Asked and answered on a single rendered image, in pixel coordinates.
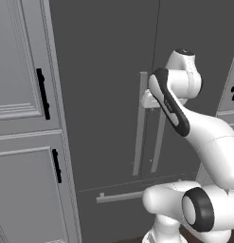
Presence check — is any dark grey fridge drawer front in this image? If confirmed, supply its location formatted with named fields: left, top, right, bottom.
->
left=76, top=172, right=199, bottom=243

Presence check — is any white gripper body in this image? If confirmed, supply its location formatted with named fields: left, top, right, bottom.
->
left=140, top=88, right=163, bottom=109

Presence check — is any dark grey fridge door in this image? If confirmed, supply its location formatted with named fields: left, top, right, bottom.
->
left=142, top=0, right=234, bottom=182
left=47, top=0, right=161, bottom=193

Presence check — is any long grey fridge door handle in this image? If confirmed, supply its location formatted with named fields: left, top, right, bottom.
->
left=132, top=71, right=150, bottom=178
left=150, top=107, right=168, bottom=175

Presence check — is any grey fridge drawer handle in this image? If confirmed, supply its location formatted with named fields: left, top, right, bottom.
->
left=96, top=190, right=145, bottom=204

